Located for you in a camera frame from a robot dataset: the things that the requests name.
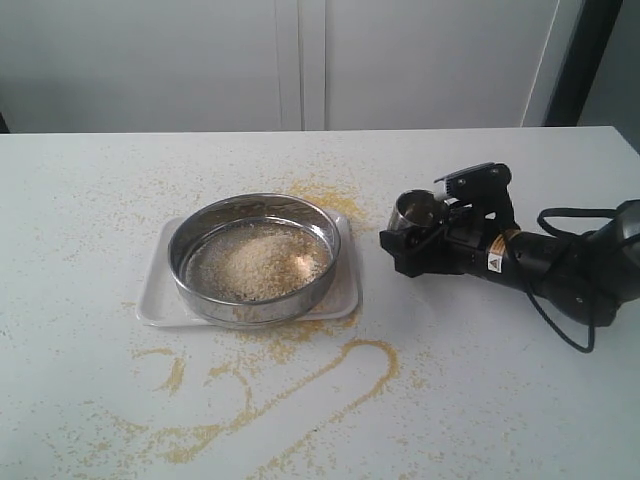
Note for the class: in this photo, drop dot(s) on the white cabinet door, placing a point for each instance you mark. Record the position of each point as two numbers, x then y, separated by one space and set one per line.
350 65

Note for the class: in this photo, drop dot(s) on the round stainless steel sieve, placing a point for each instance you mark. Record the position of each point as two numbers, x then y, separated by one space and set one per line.
254 260

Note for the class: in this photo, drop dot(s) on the white rectangular plastic tray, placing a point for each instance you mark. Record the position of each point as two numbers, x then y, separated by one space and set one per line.
160 304

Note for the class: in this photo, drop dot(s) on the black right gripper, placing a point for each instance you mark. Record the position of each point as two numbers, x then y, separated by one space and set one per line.
478 227

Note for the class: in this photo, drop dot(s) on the wrist camera with heatsink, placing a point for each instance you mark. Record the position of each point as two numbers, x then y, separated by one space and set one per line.
469 175

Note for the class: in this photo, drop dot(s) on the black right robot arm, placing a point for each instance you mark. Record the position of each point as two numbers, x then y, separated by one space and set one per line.
585 262

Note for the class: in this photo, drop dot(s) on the stainless steel cup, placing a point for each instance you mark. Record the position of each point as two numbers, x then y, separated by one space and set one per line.
417 208

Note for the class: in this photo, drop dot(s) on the dark vertical door frame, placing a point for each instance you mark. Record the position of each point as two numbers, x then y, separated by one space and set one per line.
589 40

